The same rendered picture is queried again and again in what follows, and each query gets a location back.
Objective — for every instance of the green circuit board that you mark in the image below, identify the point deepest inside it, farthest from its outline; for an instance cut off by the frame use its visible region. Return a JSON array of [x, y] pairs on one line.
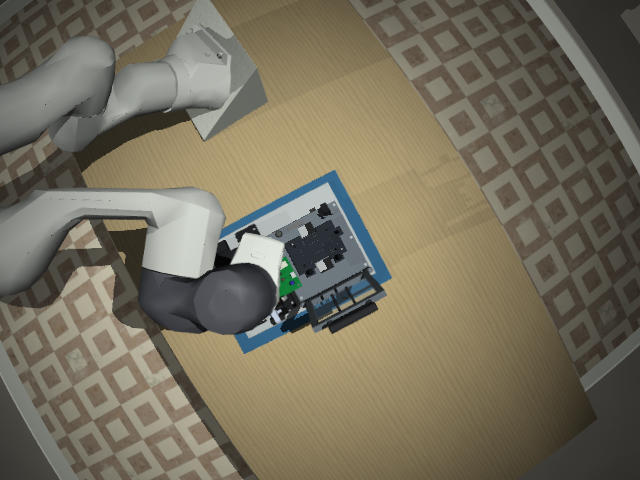
[[288, 278]]

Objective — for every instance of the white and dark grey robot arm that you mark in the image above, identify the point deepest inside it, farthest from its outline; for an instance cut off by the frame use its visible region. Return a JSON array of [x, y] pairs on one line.
[[184, 223]]

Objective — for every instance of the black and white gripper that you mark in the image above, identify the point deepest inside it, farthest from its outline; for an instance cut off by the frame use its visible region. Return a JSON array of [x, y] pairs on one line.
[[278, 315]]

